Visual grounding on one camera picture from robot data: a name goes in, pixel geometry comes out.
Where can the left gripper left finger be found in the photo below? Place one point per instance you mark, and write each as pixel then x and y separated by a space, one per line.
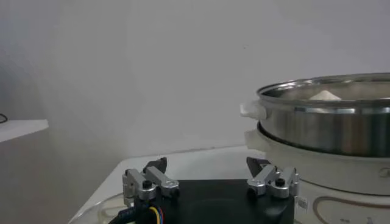
pixel 137 182

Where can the glass pot lid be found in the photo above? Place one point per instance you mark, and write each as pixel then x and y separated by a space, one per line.
pixel 100 210

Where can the white side table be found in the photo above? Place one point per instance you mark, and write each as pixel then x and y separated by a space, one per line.
pixel 21 129

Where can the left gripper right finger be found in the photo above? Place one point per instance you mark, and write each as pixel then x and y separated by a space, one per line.
pixel 274 179

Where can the white electric cooker base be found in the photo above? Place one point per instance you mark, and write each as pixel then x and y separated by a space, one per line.
pixel 335 173

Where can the white steamed baozi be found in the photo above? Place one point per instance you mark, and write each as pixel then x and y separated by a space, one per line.
pixel 324 96

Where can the steel perforated steamer basket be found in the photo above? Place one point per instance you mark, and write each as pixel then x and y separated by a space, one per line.
pixel 320 131

